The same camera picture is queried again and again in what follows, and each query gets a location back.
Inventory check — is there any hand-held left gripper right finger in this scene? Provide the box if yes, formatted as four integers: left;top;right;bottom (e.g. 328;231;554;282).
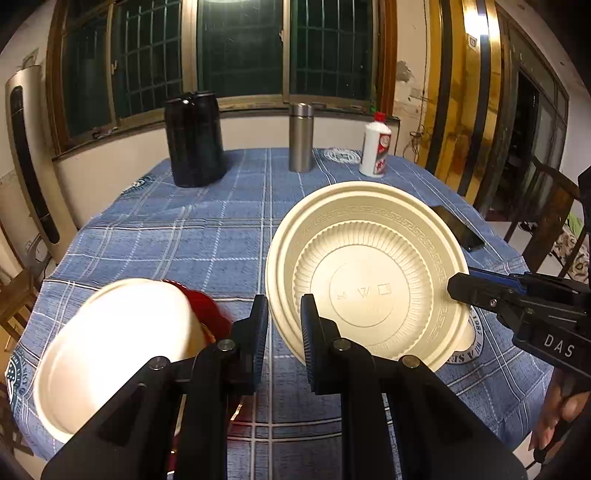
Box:
300;294;527;480

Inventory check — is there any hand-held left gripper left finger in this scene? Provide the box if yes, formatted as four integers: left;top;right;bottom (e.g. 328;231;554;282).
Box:
41;294;269;480

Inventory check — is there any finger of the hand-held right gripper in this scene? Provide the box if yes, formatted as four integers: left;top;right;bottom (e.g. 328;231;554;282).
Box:
447;272;532;326

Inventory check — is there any large cream bowl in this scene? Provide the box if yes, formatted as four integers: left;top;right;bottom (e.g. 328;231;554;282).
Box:
31;278;208;445
265;181;472;374

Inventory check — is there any person's right hand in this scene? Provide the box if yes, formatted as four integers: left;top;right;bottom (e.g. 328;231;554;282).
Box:
527;369;589;465

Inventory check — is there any red plate with gold rim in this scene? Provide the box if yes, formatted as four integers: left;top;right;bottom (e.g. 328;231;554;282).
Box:
159;279;243;480

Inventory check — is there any black smartphone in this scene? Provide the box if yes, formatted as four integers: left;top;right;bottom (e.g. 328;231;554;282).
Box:
431;205;485;252

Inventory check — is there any floral cushion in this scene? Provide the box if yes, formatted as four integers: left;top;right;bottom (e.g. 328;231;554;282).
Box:
555;230;591;278

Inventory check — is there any blue plaid tablecloth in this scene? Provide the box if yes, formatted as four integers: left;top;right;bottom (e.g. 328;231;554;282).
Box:
4;147;555;480

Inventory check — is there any dark wooden chair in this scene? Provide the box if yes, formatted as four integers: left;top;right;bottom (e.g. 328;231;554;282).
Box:
0;263;47;343
503;154;591;278

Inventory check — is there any dark glass door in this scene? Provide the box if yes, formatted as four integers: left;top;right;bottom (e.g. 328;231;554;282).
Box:
485;60;570;219

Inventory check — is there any white bottle with red label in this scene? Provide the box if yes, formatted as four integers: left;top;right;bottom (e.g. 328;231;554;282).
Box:
359;112;393;177

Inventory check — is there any steel thermos flask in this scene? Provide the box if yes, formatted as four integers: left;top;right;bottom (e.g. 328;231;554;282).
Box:
289;103;315;173

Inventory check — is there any black cylindrical canister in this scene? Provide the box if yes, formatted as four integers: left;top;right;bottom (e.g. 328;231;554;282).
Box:
165;91;227;188

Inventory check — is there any standing air conditioner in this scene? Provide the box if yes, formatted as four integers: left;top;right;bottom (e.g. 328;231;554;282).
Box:
6;65;78;265

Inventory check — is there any golden door frame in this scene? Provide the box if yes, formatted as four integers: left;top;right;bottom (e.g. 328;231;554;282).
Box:
425;0;515;209

